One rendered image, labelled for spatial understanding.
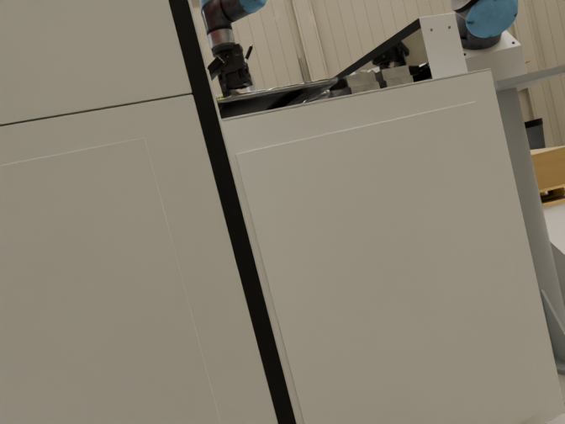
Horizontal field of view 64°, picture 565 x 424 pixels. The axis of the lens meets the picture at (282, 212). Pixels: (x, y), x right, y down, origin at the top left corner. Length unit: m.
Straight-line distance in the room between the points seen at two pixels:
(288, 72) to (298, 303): 7.38
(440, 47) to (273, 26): 7.27
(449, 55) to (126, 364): 0.86
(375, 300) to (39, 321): 0.55
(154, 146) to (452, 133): 0.61
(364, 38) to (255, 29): 1.86
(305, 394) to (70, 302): 0.45
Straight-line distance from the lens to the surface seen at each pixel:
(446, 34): 1.09
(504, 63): 1.50
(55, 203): 0.52
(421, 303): 0.90
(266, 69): 8.06
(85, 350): 0.54
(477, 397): 1.03
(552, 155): 4.32
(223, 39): 1.37
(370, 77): 1.18
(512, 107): 1.47
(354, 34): 8.39
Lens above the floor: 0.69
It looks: 3 degrees down
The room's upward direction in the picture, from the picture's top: 14 degrees counter-clockwise
